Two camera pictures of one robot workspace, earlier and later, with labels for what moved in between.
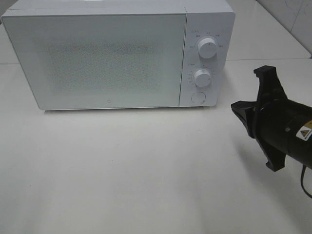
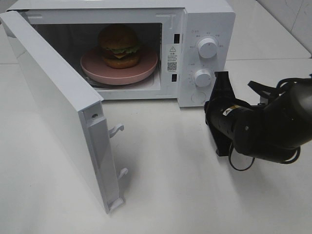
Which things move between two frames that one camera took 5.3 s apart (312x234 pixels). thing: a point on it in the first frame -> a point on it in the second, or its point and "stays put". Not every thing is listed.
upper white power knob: [207, 48] stays put
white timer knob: [202, 78] stays put
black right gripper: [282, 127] -> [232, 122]
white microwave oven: [101, 60] -> [79, 110]
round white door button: [198, 97] stays put
